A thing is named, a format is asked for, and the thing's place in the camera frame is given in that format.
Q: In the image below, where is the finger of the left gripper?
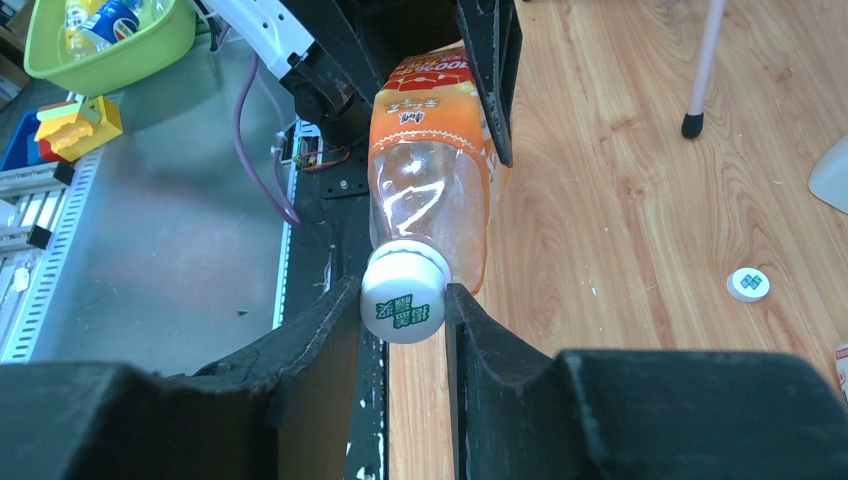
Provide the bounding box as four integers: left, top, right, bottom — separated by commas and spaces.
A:
282, 0, 384, 106
457, 0, 523, 168

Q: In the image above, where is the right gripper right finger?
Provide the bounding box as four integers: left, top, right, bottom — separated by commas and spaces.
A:
445, 284, 847, 479

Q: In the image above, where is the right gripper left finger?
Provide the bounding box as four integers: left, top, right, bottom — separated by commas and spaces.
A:
1, 277, 360, 479

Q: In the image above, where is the orange label plastic bottle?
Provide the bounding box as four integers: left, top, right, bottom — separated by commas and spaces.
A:
368, 46, 509, 293

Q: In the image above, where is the white bottle cap green print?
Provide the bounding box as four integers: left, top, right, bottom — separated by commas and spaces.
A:
360, 239, 451, 344

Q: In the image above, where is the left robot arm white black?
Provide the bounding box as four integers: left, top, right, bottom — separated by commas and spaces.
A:
207, 0, 522, 167

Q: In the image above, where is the small white bottle cap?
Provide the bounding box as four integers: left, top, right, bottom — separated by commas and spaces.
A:
726, 267, 771, 303

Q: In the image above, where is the white green label bottle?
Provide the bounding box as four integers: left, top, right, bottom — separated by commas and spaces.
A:
834, 343, 848, 400

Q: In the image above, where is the pink music stand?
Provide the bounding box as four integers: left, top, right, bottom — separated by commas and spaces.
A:
681, 0, 726, 140

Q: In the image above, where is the green plastic basin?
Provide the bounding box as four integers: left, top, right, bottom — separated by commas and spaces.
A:
23, 0, 198, 98

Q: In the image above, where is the yellow toy block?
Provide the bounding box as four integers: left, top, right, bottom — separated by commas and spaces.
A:
34, 95, 124, 163

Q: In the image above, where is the beige metronome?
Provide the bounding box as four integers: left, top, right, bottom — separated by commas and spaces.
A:
808, 136, 848, 213

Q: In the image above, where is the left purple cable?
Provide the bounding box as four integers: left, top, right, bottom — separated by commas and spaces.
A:
231, 52, 303, 228

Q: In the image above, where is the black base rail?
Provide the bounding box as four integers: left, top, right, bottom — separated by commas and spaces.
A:
272, 119, 389, 479

